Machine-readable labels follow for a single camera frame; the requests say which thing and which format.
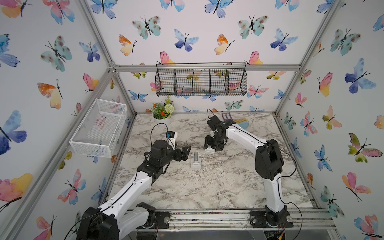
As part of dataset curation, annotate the purple pink toy rake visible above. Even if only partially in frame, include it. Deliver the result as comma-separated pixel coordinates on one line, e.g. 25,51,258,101
222,113,233,121

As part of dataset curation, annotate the blue toy brush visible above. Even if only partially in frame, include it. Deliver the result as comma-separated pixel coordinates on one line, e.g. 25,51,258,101
234,118,249,130

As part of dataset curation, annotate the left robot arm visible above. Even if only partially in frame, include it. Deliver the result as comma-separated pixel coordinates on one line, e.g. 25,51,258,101
76,140,192,240

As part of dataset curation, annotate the black wire wall basket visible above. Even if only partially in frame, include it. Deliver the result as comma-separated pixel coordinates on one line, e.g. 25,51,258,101
153,63,248,97

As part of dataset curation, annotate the white mesh wall basket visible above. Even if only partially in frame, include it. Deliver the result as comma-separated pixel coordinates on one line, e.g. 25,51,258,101
69,99,127,158

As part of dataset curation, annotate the white flower pot with plant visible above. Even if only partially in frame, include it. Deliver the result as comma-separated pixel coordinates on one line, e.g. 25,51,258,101
152,97,175,120

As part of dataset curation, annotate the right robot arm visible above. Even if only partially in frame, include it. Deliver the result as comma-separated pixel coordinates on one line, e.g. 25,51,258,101
204,116,285,214

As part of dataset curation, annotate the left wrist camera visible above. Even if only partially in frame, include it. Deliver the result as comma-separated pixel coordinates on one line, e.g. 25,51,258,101
166,131,178,149

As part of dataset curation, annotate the white grey phone stand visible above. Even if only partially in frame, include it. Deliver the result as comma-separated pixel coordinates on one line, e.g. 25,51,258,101
205,147,216,154

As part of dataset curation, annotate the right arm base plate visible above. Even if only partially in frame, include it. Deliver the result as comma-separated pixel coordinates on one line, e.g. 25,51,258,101
250,205,294,228

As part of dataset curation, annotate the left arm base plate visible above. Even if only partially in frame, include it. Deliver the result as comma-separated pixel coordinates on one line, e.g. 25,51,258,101
137,202,171,230

